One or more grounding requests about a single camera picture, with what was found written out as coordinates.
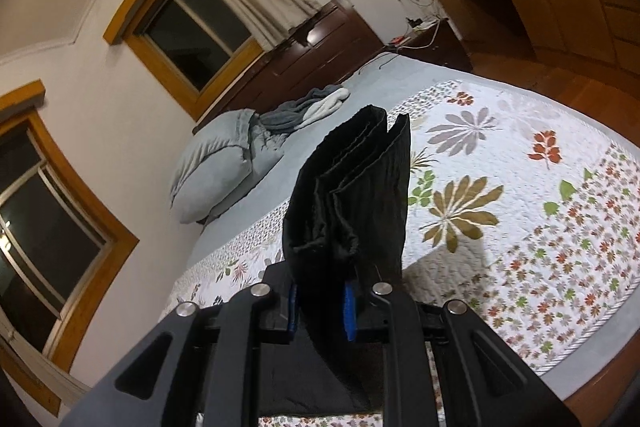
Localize dark wooden headboard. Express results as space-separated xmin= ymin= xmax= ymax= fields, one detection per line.
xmin=192 ymin=0 xmax=386 ymax=135

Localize grey pillow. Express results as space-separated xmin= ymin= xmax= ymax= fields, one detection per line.
xmin=169 ymin=108 xmax=287 ymax=225

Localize floral quilted bedspread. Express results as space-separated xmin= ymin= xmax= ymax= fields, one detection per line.
xmin=159 ymin=79 xmax=640 ymax=427

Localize dark wooden nightstand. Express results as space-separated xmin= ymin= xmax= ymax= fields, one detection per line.
xmin=382 ymin=18 xmax=473 ymax=72

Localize black pants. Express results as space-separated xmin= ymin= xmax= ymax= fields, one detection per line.
xmin=257 ymin=104 xmax=412 ymax=418

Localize grey bed sheet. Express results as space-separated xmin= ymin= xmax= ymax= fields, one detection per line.
xmin=185 ymin=56 xmax=483 ymax=273

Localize grey and white clothes pile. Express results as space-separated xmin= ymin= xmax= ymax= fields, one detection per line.
xmin=260 ymin=85 xmax=351 ymax=132

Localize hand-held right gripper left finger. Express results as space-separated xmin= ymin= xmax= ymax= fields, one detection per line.
xmin=58 ymin=263 xmax=300 ymax=427

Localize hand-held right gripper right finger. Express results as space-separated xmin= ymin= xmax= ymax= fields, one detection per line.
xmin=342 ymin=265 xmax=583 ymax=427

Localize wooden framed window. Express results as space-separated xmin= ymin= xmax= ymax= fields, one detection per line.
xmin=0 ymin=79 xmax=140 ymax=415
xmin=102 ymin=0 xmax=266 ymax=120

